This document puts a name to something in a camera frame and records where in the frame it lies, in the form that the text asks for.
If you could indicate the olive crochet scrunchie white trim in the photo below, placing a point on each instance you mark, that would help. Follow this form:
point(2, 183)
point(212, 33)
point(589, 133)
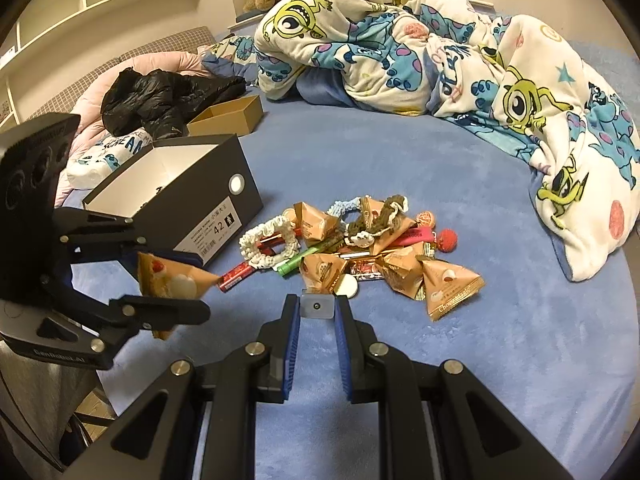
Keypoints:
point(382, 220)

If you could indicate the monster print blanket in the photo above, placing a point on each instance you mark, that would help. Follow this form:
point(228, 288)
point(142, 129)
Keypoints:
point(400, 35)

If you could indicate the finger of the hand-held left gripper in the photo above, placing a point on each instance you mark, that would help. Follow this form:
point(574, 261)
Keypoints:
point(110, 240)
point(165, 310)

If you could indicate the white round disc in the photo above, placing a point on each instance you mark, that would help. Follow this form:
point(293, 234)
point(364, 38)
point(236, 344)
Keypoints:
point(348, 287)

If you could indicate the grey checked headboard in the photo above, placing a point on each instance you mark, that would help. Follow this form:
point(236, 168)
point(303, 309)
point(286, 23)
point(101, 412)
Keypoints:
point(165, 47)

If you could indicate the pink tube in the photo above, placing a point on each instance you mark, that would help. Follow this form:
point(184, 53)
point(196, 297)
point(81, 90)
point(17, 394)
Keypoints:
point(415, 236)

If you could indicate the black jacket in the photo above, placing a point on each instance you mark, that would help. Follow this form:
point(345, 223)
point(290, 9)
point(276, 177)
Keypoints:
point(150, 95)

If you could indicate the pink quilt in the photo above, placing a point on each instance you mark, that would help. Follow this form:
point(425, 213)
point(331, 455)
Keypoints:
point(92, 105)

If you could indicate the tan triangular snack packet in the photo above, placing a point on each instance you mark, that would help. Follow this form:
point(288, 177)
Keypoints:
point(170, 280)

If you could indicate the orange round lollipop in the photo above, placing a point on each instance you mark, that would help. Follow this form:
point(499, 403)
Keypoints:
point(426, 219)

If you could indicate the dark red foil wrapper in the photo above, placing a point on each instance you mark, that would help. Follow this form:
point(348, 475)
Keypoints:
point(362, 270)

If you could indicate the pile of tan snack packets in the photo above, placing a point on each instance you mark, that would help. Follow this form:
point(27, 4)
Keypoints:
point(447, 287)

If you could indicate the light blue crochet scrunchie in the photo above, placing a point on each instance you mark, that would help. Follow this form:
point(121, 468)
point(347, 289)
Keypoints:
point(342, 206)

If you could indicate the person's grey clothing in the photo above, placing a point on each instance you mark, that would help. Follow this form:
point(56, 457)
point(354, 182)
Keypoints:
point(30, 410)

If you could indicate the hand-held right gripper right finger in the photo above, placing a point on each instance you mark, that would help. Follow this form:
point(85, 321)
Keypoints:
point(344, 355)

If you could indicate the brown cardboard box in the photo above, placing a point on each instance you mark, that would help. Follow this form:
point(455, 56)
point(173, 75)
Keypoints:
point(235, 120)

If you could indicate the black shoe box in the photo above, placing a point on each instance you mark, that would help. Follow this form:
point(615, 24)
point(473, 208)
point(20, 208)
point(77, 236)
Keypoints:
point(200, 200)

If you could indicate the red stick packet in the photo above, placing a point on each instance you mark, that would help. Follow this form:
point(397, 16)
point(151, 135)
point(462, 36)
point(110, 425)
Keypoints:
point(237, 275)

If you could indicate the red pompom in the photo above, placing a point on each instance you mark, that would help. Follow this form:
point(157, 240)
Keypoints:
point(448, 240)

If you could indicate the white pillow blue print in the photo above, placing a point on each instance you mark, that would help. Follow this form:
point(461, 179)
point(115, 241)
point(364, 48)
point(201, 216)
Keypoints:
point(100, 160)

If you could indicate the blue bed sheet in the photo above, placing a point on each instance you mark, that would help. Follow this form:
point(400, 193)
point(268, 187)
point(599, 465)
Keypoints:
point(500, 360)

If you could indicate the white wall shelf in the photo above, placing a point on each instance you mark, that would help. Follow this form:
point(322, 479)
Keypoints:
point(100, 15)

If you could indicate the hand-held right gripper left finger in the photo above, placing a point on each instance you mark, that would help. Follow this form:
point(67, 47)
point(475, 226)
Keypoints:
point(292, 355)

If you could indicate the green tube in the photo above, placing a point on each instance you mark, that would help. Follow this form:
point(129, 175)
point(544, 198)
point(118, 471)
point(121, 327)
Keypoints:
point(295, 264)

